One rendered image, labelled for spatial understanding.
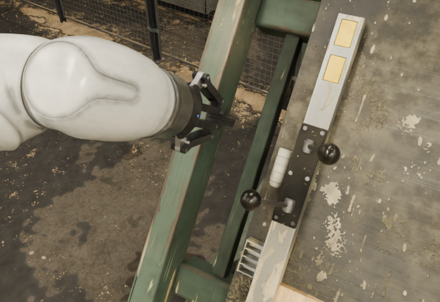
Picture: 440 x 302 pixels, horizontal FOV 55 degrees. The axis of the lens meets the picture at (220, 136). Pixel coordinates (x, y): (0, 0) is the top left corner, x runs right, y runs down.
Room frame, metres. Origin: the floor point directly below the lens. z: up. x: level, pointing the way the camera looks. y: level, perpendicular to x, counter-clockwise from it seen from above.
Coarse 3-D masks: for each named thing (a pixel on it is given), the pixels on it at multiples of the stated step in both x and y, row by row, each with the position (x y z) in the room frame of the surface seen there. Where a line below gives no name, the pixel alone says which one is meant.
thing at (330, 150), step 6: (306, 138) 0.61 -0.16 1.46; (306, 144) 0.60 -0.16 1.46; (312, 144) 0.60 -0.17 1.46; (324, 144) 0.53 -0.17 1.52; (330, 144) 0.53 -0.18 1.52; (306, 150) 0.60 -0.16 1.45; (312, 150) 0.58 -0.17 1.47; (318, 150) 0.52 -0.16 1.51; (324, 150) 0.52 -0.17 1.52; (330, 150) 0.51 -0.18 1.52; (336, 150) 0.51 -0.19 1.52; (318, 156) 0.52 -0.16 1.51; (324, 156) 0.51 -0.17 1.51; (330, 156) 0.51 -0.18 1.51; (336, 156) 0.51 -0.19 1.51; (324, 162) 0.51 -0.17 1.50; (330, 162) 0.50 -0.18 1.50; (336, 162) 0.51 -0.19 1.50
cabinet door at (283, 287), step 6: (282, 288) 0.46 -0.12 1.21; (288, 288) 0.45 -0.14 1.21; (294, 288) 0.46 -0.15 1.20; (276, 294) 0.45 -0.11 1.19; (282, 294) 0.45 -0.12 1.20; (288, 294) 0.45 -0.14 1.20; (294, 294) 0.44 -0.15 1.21; (300, 294) 0.44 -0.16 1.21; (306, 294) 0.45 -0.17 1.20; (276, 300) 0.44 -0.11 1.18; (282, 300) 0.44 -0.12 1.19; (288, 300) 0.44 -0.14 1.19; (294, 300) 0.44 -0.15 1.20; (300, 300) 0.43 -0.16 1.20; (306, 300) 0.43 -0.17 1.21; (312, 300) 0.43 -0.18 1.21; (318, 300) 0.43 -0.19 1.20
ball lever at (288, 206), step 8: (248, 192) 0.51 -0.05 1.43; (256, 192) 0.51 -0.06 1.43; (240, 200) 0.50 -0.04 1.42; (248, 200) 0.49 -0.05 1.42; (256, 200) 0.49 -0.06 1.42; (264, 200) 0.51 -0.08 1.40; (272, 200) 0.53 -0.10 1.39; (288, 200) 0.54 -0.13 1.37; (248, 208) 0.49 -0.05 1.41; (256, 208) 0.49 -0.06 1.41; (288, 208) 0.53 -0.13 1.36
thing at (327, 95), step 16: (352, 16) 0.76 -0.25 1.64; (336, 32) 0.75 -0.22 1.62; (336, 48) 0.73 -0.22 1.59; (352, 48) 0.72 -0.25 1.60; (352, 64) 0.73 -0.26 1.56; (320, 80) 0.70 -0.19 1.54; (320, 96) 0.67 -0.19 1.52; (336, 96) 0.67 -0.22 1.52; (320, 112) 0.65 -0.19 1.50; (336, 112) 0.67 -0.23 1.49; (304, 208) 0.56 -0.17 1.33; (272, 224) 0.53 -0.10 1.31; (272, 240) 0.51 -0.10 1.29; (288, 240) 0.50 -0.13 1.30; (272, 256) 0.49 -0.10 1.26; (288, 256) 0.50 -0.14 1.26; (256, 272) 0.48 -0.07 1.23; (272, 272) 0.47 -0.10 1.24; (256, 288) 0.46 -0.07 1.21; (272, 288) 0.45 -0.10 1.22
